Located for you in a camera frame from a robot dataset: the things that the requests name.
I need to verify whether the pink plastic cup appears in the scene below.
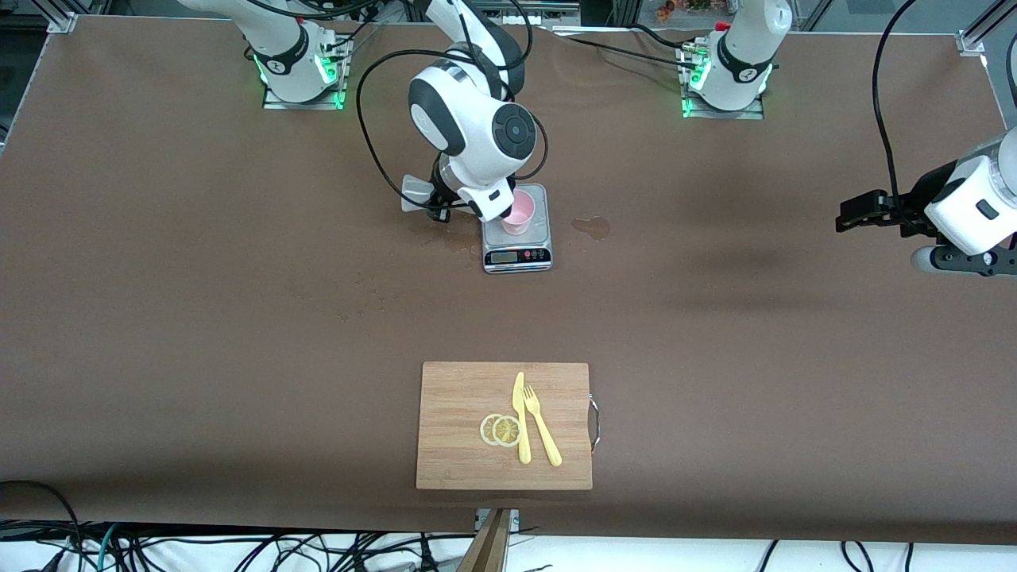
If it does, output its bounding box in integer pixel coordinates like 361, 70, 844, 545
501, 189, 539, 237

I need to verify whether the silver digital kitchen scale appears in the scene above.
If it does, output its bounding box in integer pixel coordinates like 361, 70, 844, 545
481, 184, 553, 274

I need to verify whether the white power strip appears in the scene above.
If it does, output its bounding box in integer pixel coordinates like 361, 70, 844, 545
463, 0, 582, 25

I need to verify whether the bamboo cutting board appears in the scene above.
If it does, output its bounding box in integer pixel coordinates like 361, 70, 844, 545
416, 361, 594, 491

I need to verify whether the yellow plastic knife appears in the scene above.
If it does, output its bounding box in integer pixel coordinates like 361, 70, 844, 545
512, 371, 532, 466

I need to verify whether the yellow plastic fork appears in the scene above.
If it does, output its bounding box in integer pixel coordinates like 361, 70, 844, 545
524, 384, 563, 468

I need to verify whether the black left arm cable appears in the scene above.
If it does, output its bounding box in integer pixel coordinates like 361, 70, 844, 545
872, 0, 922, 199

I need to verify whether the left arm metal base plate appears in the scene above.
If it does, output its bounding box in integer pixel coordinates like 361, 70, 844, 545
680, 40, 766, 121

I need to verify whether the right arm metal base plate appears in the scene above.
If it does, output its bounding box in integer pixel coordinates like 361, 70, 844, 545
262, 36, 349, 111

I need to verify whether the black table cable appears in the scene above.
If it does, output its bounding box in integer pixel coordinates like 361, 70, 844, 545
540, 24, 702, 69

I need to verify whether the wooden post with bracket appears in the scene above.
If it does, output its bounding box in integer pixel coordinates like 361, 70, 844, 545
455, 508, 522, 572

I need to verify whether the black floor cable loop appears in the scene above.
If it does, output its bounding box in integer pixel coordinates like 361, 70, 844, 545
0, 479, 87, 572

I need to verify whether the teal floor cable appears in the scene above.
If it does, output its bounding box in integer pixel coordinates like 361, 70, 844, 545
75, 524, 122, 572

